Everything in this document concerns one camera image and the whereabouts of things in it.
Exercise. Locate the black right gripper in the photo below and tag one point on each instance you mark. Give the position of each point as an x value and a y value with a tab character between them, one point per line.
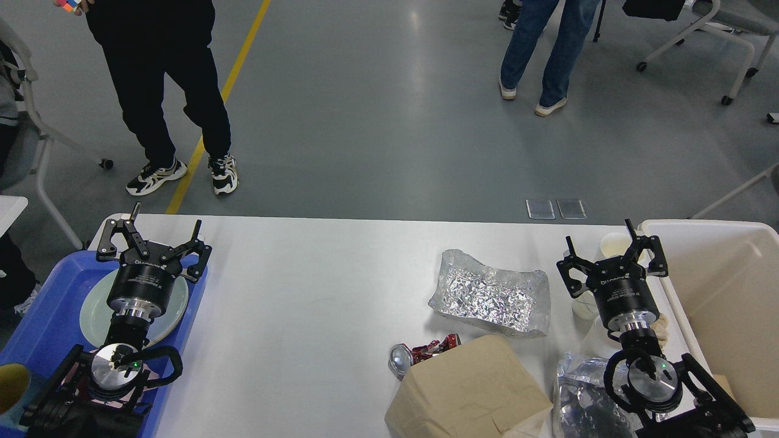
624	292

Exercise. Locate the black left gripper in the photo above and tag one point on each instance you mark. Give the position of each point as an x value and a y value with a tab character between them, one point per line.
146	283

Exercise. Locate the green plate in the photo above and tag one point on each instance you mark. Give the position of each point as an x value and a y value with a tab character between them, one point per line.
95	314

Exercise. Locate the pink mug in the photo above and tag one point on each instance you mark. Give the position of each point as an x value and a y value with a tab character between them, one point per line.
110	384

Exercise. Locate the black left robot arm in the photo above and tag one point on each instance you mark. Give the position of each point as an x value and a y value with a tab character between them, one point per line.
63	408

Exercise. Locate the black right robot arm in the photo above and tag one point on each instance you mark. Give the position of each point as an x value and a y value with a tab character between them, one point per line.
671	399

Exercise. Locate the white paper cup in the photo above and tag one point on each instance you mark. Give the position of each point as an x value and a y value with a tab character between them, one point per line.
614	244

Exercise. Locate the small clear plastic cup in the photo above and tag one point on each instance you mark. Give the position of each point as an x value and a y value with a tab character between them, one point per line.
585	307

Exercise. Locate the clear floor plate right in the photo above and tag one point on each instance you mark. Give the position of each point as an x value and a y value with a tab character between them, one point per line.
572	209

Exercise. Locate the clear floor plate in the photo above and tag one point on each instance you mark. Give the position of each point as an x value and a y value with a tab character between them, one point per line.
572	209
540	209

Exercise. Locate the clear floor plate left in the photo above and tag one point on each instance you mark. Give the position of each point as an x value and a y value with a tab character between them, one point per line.
540	209

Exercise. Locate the crumpled aluminium foil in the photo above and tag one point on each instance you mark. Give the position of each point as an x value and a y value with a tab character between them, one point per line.
512	303

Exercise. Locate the white plastic bin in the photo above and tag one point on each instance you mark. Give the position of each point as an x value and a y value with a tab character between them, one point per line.
725	277

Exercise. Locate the silver plastic bag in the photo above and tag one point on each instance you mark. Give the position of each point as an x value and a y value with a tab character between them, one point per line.
582	407

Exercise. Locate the white office chair left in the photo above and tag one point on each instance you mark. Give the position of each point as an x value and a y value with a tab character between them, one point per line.
37	138

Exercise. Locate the white office chair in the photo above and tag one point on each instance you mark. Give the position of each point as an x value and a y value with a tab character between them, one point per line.
723	53
37	138

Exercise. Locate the brown paper bag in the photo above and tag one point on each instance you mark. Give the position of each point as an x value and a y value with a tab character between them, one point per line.
478	389

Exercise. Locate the dark blue mug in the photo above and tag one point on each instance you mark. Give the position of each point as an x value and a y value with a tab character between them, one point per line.
19	387

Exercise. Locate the crushed red can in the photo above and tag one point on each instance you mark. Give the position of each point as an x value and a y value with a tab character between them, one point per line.
401	357

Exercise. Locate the colourful puzzle cube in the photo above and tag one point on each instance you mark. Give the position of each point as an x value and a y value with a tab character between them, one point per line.
69	5

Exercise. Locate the white office chair right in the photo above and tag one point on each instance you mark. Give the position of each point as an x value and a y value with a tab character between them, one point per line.
723	53

